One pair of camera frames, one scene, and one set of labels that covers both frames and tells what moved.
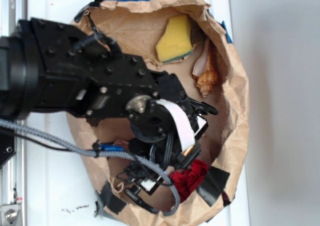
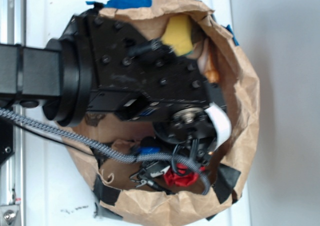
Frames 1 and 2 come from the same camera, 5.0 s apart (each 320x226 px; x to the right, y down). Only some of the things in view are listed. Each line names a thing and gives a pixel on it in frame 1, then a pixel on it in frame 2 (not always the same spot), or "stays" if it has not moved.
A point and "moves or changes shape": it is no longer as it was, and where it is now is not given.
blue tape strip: x=229 y=41 → x=229 y=29
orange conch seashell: x=205 y=73 stays
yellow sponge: x=176 y=42 stays
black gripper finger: x=184 y=161 → x=203 y=156
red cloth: x=184 y=180 moves or changes shape
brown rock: x=94 y=121 stays
